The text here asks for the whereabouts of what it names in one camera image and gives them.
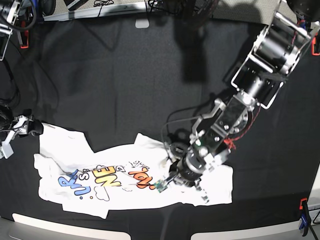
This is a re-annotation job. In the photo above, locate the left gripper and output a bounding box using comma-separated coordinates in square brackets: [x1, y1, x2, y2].
[163, 142, 225, 198]

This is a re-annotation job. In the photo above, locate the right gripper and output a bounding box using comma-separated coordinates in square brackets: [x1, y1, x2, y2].
[4, 115, 44, 143]

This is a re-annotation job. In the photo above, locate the white printed t-shirt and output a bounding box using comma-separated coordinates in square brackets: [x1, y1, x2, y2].
[34, 123, 233, 219]

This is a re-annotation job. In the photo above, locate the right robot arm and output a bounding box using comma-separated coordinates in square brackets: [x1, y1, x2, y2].
[0, 0, 43, 146]

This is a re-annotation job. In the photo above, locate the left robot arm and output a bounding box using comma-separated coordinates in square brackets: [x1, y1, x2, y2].
[154, 0, 320, 201]

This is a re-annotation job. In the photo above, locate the black table cloth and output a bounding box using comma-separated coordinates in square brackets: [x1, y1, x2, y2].
[0, 15, 320, 240]

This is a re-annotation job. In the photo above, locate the red clamp upper left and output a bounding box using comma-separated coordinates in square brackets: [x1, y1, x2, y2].
[18, 30, 30, 49]

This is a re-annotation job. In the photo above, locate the red clamp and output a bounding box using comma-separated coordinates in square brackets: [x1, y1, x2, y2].
[299, 198, 308, 211]
[311, 36, 320, 56]
[18, 30, 30, 49]

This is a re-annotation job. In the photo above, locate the red clamp lower right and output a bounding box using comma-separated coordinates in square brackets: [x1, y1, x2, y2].
[299, 198, 308, 211]

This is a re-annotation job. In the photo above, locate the blue clamp lower right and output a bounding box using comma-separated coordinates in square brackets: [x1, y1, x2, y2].
[298, 204, 311, 237]

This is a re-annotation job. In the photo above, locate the red clamp upper right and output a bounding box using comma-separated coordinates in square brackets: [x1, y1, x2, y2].
[311, 36, 320, 56]

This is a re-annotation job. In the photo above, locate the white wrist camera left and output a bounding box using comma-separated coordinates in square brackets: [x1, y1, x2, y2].
[153, 175, 175, 193]

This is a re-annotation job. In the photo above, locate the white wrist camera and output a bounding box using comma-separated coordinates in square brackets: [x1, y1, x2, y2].
[0, 141, 14, 159]
[153, 175, 175, 193]

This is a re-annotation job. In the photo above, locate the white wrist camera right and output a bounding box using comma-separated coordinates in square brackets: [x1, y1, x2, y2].
[0, 141, 14, 159]

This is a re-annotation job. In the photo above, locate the camera mount pole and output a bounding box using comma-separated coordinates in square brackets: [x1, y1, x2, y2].
[174, 0, 220, 32]

